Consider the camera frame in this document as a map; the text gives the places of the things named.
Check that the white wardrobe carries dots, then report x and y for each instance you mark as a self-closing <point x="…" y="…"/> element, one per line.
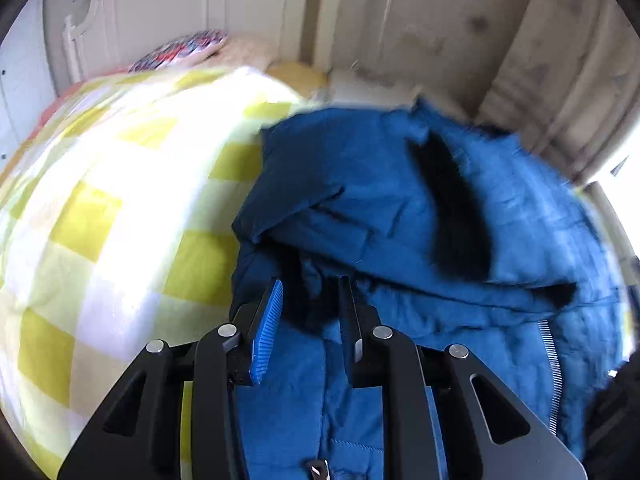
<point x="25" y="60"/>

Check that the blue jacket with black fur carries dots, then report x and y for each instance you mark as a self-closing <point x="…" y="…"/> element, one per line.
<point x="375" y="185"/>

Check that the dark cloth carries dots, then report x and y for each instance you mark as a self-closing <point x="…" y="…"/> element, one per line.
<point x="615" y="425"/>

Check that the white headboard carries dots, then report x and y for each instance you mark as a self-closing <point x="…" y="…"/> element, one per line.
<point x="150" y="0"/>

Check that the yellow checkered blanket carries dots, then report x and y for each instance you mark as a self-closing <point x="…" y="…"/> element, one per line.
<point x="125" y="185"/>

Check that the beige plush pillow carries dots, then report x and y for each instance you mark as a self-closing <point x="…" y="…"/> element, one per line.
<point x="250" y="50"/>

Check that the yellow cushion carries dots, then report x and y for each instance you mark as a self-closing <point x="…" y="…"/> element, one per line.
<point x="297" y="75"/>

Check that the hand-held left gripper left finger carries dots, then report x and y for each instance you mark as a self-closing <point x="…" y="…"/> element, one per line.
<point x="267" y="332"/>

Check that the colourful patterned pillow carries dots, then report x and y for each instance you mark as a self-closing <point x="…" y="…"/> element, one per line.
<point x="175" y="52"/>

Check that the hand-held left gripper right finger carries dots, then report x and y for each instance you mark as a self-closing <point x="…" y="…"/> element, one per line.
<point x="347" y="322"/>

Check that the orange patterned blanket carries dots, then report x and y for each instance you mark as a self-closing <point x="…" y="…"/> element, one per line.
<point x="47" y="115"/>

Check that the beige curtain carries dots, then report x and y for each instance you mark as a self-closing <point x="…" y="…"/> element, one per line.
<point x="565" y="60"/>

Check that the white bedside table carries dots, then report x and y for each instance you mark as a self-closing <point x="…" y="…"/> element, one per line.
<point x="365" y="92"/>

